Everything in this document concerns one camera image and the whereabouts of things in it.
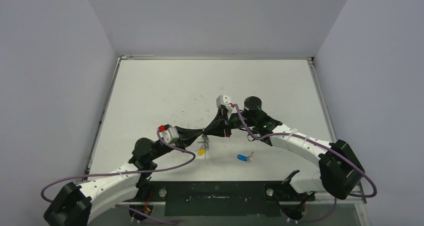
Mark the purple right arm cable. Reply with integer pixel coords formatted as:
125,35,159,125
231,103,379,199

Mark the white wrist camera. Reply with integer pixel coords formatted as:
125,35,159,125
158,125,180,144
215,95,233,112

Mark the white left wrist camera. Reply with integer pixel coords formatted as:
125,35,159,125
158,125,180,144

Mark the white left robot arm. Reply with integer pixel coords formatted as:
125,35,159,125
43,125,204,226

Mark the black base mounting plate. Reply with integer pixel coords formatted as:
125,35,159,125
134,181,315,217

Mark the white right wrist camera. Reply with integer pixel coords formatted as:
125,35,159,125
215,95,233,112

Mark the perforated metal key plate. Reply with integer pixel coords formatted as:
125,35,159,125
196,135,210,159

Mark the solid blue key tag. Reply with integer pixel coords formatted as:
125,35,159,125
237,155,248,162

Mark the yellow key tag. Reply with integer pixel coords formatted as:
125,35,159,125
197,149,207,156

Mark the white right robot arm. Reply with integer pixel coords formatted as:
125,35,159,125
203,95,365,201

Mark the silver key on blue tag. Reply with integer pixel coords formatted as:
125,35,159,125
246,151,254,162

